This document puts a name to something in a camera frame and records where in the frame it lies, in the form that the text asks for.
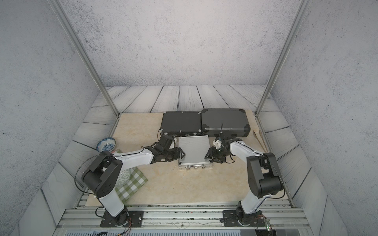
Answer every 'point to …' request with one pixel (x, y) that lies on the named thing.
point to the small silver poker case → (195, 148)
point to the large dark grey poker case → (214, 121)
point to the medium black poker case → (181, 123)
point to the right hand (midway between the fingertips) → (208, 158)
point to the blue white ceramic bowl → (106, 144)
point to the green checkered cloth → (137, 179)
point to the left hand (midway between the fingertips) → (185, 156)
